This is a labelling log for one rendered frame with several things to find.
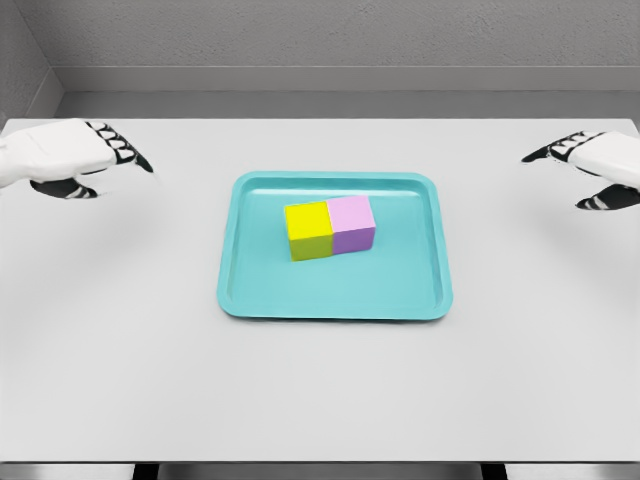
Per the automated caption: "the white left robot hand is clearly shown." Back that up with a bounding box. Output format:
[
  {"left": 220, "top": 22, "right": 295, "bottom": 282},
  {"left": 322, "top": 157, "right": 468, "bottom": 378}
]
[{"left": 13, "top": 117, "right": 154, "bottom": 201}]

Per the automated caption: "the purple cube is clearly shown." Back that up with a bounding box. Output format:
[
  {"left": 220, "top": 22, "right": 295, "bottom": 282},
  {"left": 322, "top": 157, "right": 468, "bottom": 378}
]
[{"left": 326, "top": 195, "right": 377, "bottom": 256}]

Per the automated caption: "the yellow cube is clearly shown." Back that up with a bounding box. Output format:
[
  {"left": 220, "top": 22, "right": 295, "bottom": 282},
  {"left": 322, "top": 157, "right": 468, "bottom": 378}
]
[{"left": 284, "top": 201, "right": 335, "bottom": 263}]

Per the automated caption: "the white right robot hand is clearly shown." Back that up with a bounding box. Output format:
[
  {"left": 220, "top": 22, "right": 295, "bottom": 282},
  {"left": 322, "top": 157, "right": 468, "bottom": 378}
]
[{"left": 520, "top": 130, "right": 640, "bottom": 211}]

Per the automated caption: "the teal rectangular tray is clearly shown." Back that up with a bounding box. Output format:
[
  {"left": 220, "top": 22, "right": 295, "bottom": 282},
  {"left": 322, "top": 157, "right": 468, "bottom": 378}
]
[{"left": 216, "top": 171, "right": 455, "bottom": 322}]

